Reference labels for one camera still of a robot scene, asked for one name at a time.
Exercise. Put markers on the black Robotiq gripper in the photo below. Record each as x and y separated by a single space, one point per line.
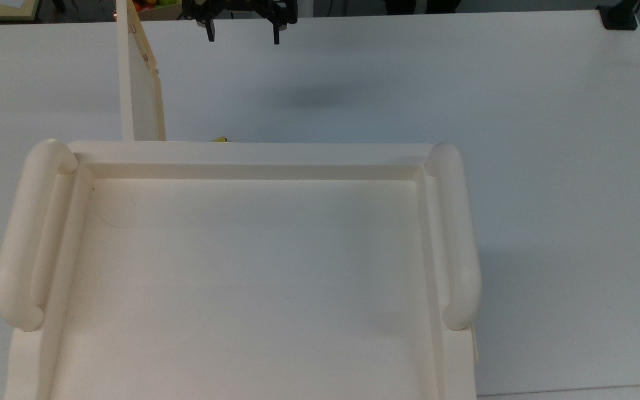
242 6

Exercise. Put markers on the cream cabinet door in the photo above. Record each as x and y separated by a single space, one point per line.
141 94

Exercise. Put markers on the cream wooden cabinet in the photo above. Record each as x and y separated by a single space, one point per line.
253 266

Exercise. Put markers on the box of colourful fruit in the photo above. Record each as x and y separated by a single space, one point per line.
159 6

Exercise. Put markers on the small yellow object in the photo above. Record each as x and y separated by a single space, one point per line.
220 139

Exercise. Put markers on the light wooden board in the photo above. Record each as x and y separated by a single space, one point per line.
0 10

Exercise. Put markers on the black table clamp mount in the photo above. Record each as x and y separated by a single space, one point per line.
619 16

